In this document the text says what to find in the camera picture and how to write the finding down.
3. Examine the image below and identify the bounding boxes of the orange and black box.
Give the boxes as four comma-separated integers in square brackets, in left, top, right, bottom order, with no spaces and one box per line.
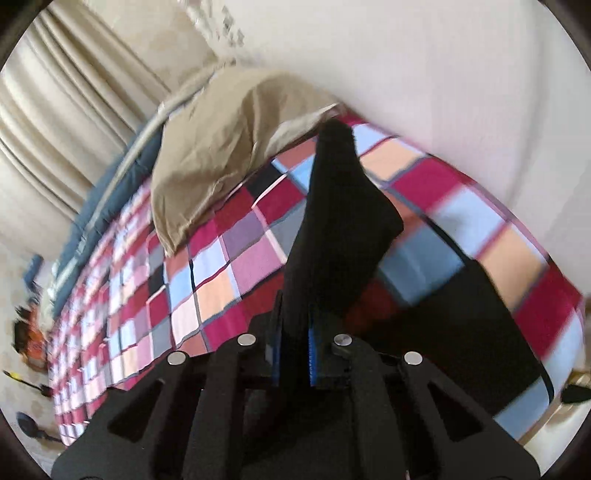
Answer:
[11,305,47,370]

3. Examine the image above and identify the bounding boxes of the beige pillow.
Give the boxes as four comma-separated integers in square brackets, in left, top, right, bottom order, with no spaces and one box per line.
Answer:
[151,67,345,257]

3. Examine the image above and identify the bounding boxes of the black pants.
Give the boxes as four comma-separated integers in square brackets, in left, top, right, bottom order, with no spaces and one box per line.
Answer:
[281,119,555,416]

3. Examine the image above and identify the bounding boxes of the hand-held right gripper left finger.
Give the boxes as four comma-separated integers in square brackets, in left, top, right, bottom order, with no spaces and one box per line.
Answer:
[51,291,284,480]

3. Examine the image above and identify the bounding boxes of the white carved headboard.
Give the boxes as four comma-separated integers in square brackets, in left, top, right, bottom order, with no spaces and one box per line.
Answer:
[185,0,591,296]

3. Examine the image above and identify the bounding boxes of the dark blue quilt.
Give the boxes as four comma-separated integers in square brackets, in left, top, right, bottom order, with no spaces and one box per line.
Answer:
[51,106,181,319]

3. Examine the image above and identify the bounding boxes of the plaid bed sheet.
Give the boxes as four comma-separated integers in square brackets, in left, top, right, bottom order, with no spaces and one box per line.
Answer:
[46,115,587,448]

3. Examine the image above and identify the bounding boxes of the black and yellow tool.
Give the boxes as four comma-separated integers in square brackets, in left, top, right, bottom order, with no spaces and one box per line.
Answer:
[2,369,51,398]

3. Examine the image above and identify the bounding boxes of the group of dark stickers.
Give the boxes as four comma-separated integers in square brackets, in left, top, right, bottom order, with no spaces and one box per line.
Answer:
[217,18,245,47]

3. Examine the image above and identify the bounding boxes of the beige curtain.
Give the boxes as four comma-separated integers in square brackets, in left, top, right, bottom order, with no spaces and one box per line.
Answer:
[0,0,218,241]

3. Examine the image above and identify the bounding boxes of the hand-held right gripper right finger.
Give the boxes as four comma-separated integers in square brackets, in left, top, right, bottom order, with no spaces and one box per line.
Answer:
[307,305,541,480]

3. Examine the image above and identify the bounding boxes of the black object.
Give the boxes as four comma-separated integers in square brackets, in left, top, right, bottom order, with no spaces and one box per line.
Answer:
[561,383,591,406]

